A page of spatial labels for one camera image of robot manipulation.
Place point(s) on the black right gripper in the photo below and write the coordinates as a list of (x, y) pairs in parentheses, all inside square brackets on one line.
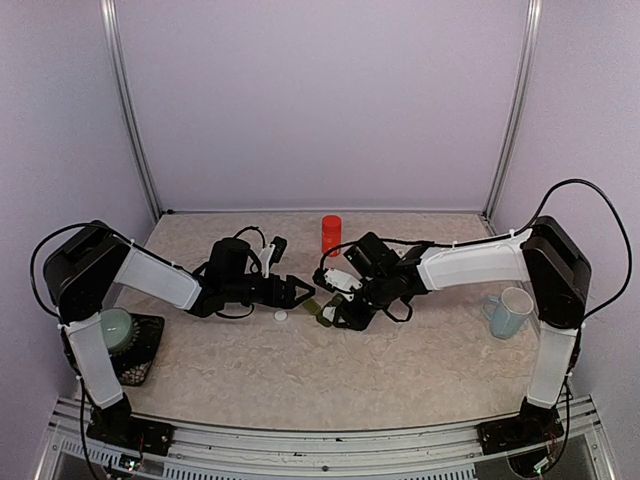
[(354, 320)]

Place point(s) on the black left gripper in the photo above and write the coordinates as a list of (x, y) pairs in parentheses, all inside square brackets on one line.
[(287, 301)]

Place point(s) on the green pill organizer box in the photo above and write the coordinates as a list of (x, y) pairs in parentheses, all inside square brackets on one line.
[(325, 314)]

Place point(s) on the white bottle cap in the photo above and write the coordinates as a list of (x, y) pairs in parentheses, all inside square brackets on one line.
[(280, 316)]

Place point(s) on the small white pill bottle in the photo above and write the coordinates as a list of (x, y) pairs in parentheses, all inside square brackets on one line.
[(341, 282)]

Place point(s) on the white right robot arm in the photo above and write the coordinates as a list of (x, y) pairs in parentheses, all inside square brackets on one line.
[(541, 255)]

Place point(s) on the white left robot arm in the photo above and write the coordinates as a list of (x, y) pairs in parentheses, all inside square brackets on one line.
[(95, 261)]

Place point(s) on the red cylindrical can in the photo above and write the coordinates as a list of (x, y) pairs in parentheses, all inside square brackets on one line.
[(331, 232)]

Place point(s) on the black square tray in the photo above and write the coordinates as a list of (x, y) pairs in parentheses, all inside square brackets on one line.
[(133, 365)]

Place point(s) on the green ceramic bowl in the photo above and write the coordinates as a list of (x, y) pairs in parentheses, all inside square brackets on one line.
[(117, 329)]

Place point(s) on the light blue mug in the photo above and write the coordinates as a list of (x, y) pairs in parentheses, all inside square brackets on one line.
[(507, 312)]

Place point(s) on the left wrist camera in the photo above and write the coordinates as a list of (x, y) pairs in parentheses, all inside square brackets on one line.
[(271, 254)]

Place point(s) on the front aluminium rail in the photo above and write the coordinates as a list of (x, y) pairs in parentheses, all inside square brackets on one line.
[(454, 451)]

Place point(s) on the right aluminium frame post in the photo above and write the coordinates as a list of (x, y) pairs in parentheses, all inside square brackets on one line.
[(524, 68)]

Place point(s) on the aluminium frame post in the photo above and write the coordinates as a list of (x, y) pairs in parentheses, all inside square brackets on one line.
[(524, 68), (108, 10)]

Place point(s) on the left aluminium frame post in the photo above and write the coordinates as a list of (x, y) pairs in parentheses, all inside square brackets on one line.
[(108, 10)]

